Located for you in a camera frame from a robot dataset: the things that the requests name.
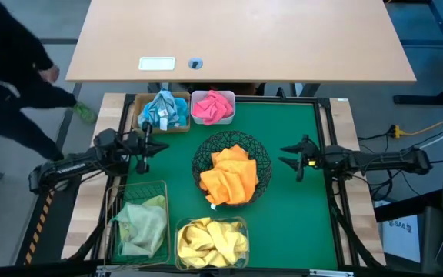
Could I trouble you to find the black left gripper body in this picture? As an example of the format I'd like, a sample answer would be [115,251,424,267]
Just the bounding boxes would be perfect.
[127,122,152,175]

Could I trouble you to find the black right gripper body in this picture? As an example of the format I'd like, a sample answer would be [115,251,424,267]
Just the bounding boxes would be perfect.
[297,134,326,182]

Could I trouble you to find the orange microfiber towel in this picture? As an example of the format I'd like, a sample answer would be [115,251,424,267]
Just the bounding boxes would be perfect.
[199,169,238,205]
[210,144,250,165]
[225,158,260,205]

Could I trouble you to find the pale green microfiber towel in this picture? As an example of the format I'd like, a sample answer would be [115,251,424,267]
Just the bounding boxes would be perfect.
[109,202,168,258]

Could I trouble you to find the tan wooden box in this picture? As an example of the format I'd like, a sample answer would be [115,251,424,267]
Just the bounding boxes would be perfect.
[132,91,192,135]

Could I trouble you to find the person's foot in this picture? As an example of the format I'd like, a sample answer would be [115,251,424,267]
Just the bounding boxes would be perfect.
[71,100,98,125]

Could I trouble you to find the white plastic bin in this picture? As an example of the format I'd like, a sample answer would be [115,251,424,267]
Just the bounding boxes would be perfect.
[189,89,237,125]

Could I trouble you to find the clear plastic container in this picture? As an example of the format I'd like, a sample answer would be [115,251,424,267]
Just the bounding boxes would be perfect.
[173,216,250,272]

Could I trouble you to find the green table mat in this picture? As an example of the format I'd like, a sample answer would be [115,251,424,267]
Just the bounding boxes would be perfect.
[112,100,339,270]

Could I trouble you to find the white rectangular desk plate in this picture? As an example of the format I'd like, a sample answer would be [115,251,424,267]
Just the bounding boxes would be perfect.
[138,56,177,72]

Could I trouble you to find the yellow power plug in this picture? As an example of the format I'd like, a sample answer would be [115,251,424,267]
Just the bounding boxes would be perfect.
[388,124,405,139]

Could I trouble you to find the grey round desk grommet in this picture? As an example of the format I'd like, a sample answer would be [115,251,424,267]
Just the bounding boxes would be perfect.
[187,57,205,71]

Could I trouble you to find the person's hand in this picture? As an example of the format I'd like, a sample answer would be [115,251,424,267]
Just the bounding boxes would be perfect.
[38,64,61,84]

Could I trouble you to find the white labelled carton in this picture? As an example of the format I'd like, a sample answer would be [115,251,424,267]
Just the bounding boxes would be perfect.
[375,199,422,265]

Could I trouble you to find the beige desk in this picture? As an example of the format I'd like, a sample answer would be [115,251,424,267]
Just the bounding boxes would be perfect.
[65,0,418,84]

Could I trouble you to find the black stand with hazard stripes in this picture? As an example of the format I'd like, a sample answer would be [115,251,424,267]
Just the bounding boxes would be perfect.
[13,82,88,266]

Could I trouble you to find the person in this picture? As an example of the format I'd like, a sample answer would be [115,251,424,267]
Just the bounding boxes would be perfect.
[0,0,98,162]

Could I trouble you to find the copper rectangular wire basket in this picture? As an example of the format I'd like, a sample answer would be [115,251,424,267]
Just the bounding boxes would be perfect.
[104,179,172,269]

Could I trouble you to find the black round wire basket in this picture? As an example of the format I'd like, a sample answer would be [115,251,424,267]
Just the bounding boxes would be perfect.
[190,130,273,207]

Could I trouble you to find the black cable conduit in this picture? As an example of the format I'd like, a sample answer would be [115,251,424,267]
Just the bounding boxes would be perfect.
[331,180,384,269]
[67,209,109,262]

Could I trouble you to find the white metal bracket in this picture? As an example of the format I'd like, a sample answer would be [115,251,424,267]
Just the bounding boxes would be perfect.
[308,269,355,277]

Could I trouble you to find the black desk base frame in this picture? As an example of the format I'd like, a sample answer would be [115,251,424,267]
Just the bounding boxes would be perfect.
[393,0,443,107]

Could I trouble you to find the orange cable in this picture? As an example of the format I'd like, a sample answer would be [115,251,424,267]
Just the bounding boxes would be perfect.
[401,118,443,138]

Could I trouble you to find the white cable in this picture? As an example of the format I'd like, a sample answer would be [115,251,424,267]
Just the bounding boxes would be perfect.
[416,122,443,153]

